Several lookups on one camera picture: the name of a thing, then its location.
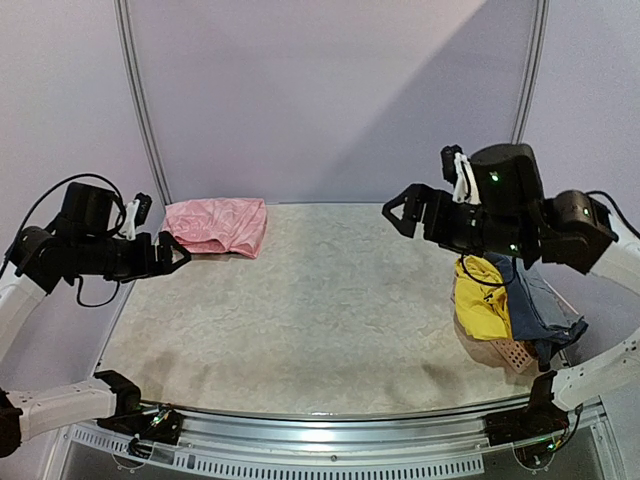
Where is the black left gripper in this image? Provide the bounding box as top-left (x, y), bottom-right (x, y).
top-left (75, 228), bottom-right (192, 283)

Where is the pink garment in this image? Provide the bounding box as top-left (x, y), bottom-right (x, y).
top-left (162, 198), bottom-right (267, 259)

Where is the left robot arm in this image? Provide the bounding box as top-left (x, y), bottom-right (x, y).
top-left (1, 174), bottom-right (191, 459)

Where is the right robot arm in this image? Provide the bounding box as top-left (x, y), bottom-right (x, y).
top-left (382, 144), bottom-right (639, 436)

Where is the pink laundry basket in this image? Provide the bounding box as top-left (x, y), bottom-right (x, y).
top-left (490, 339), bottom-right (534, 374)

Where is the yellow garment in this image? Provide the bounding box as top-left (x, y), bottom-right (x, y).
top-left (453, 256), bottom-right (513, 341)

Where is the navy blue garment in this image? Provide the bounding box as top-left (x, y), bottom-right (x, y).
top-left (484, 253), bottom-right (588, 373)

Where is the left corner wall post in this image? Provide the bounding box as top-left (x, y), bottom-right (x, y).
top-left (114, 0), bottom-right (172, 205)

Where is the corner wall post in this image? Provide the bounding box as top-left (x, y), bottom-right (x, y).
top-left (114, 0), bottom-right (172, 205)
top-left (510, 0), bottom-right (550, 143)

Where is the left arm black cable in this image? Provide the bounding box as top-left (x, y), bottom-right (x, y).
top-left (0, 172), bottom-right (131, 308)

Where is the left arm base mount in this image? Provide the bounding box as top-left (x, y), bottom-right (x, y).
top-left (97, 405), bottom-right (185, 446)

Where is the right corner wall post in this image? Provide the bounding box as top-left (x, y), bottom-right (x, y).
top-left (510, 0), bottom-right (550, 143)

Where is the aluminium front rail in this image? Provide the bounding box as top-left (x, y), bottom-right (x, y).
top-left (48, 398), bottom-right (622, 479)

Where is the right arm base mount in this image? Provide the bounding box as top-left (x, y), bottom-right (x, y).
top-left (483, 370), bottom-right (583, 452)

